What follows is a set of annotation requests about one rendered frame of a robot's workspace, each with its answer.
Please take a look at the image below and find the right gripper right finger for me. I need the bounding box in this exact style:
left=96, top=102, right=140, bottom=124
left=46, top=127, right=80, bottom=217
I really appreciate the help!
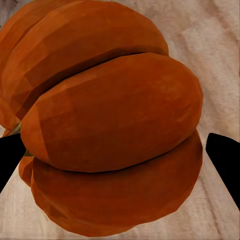
left=205, top=133, right=240, bottom=210

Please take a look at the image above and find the pumpkin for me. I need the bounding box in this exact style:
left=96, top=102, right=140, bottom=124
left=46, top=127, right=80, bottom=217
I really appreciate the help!
left=0, top=0, right=204, bottom=237

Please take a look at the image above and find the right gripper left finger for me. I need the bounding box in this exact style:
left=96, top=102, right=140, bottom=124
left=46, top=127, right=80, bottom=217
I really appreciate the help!
left=0, top=133, right=26, bottom=193

